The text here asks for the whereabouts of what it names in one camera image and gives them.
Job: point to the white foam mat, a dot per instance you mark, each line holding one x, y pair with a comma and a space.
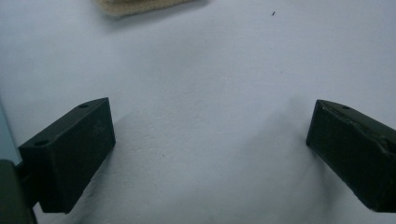
202, 77

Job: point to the beige knit glove orange fingertips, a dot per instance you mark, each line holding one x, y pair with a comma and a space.
137, 6

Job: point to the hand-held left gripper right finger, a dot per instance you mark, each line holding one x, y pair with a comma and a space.
355, 152

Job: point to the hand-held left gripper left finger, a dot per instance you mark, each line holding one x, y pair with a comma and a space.
68, 155

